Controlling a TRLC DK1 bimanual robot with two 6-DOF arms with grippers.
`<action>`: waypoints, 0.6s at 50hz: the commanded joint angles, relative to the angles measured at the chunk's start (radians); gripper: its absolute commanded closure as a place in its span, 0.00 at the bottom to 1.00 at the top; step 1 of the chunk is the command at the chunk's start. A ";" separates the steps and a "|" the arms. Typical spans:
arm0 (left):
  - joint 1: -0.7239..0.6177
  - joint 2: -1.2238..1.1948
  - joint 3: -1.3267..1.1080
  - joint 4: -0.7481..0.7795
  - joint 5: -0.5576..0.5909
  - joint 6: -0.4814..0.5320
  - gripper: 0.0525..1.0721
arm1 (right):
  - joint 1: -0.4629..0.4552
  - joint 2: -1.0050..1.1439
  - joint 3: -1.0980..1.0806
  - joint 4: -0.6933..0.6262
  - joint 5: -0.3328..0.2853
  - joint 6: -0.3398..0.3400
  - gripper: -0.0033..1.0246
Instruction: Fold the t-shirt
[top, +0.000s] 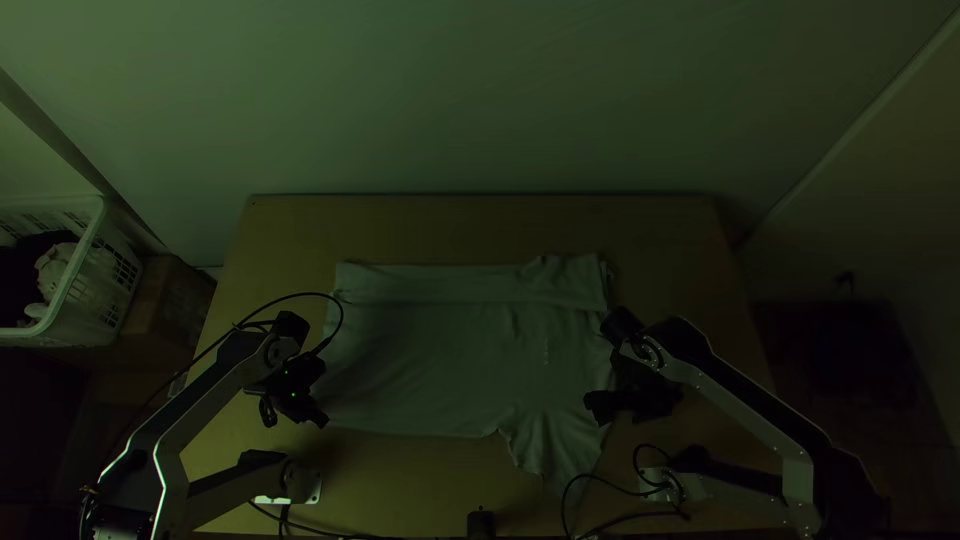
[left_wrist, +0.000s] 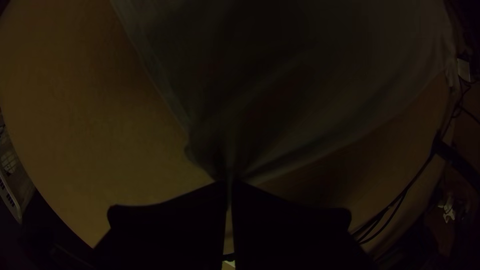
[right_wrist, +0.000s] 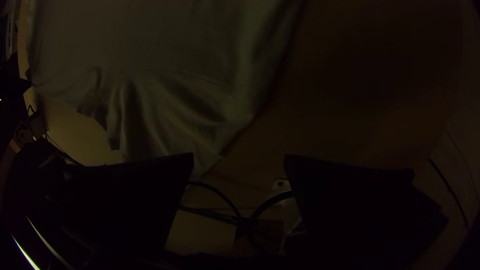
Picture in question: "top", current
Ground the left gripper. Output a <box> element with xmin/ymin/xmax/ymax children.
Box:
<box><xmin>258</xmin><ymin>353</ymin><xmax>332</xmax><ymax>431</ymax></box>

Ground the white t-shirt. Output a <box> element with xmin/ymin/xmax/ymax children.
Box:
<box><xmin>311</xmin><ymin>252</ymin><xmax>621</xmax><ymax>493</ymax></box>

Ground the white laundry basket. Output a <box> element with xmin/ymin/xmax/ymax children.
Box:
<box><xmin>0</xmin><ymin>195</ymin><xmax>145</xmax><ymax>349</ymax></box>

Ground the heap of clothes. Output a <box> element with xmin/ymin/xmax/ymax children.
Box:
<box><xmin>0</xmin><ymin>230</ymin><xmax>81</xmax><ymax>328</ymax></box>

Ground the black cable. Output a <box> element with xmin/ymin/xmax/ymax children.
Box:
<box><xmin>560</xmin><ymin>442</ymin><xmax>693</xmax><ymax>540</ymax></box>
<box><xmin>112</xmin><ymin>291</ymin><xmax>346</xmax><ymax>451</ymax></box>

